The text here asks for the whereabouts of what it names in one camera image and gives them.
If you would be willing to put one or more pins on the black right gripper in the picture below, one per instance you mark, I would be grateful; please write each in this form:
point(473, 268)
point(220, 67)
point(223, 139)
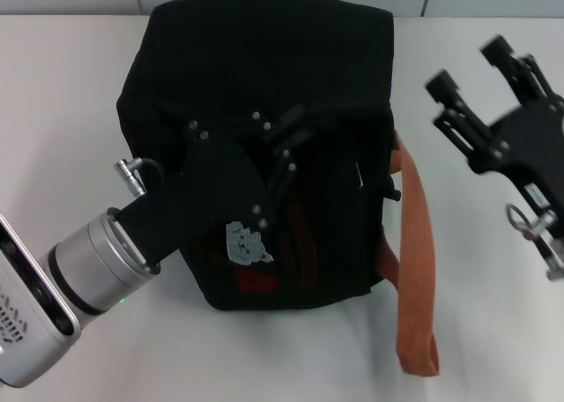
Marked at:
point(535, 146)

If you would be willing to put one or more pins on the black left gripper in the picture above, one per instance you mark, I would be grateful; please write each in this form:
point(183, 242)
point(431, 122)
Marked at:
point(220, 186)

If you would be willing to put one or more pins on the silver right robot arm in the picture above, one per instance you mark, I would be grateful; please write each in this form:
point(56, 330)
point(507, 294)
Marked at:
point(556, 261)

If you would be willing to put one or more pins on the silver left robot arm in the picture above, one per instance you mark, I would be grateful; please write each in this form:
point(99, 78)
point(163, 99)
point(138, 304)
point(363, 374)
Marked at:
point(99, 261)

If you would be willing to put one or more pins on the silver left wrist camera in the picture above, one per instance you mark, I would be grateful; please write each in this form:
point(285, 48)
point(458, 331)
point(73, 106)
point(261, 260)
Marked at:
point(26, 314)

